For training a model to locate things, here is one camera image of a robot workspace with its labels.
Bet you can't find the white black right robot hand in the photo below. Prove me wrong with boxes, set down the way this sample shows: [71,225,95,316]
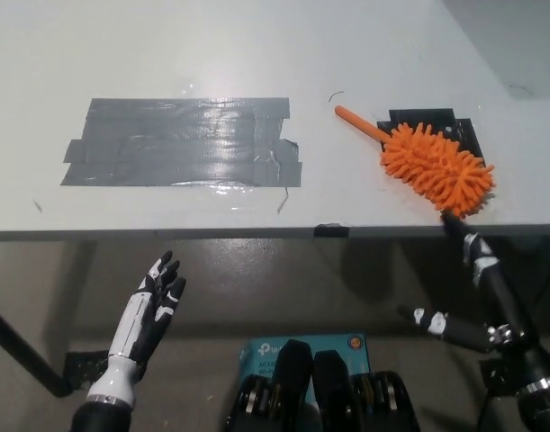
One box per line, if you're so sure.
[398,213,550,395]

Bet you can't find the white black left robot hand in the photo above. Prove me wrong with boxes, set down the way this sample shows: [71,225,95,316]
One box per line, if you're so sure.
[86,250,187,409]

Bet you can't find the orange microfibre duster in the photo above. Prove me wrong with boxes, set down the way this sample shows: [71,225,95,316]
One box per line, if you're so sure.
[333,104,497,221]

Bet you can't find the black robot body blocks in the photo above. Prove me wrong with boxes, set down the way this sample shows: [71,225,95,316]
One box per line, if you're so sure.
[223,339,422,432]

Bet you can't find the black table leg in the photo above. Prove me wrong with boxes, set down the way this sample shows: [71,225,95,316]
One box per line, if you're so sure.
[0,299,71,399]

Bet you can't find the teal router box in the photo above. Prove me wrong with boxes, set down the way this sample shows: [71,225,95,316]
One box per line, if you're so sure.
[237,333,372,378]

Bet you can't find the black tape square patch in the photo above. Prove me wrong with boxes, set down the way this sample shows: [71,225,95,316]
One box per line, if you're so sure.
[375,106,488,170]

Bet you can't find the black cable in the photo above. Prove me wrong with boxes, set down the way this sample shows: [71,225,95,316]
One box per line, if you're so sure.
[476,390,497,432]

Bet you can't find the grey duct tape patch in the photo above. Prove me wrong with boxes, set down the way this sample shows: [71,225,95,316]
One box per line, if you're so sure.
[59,96,303,189]

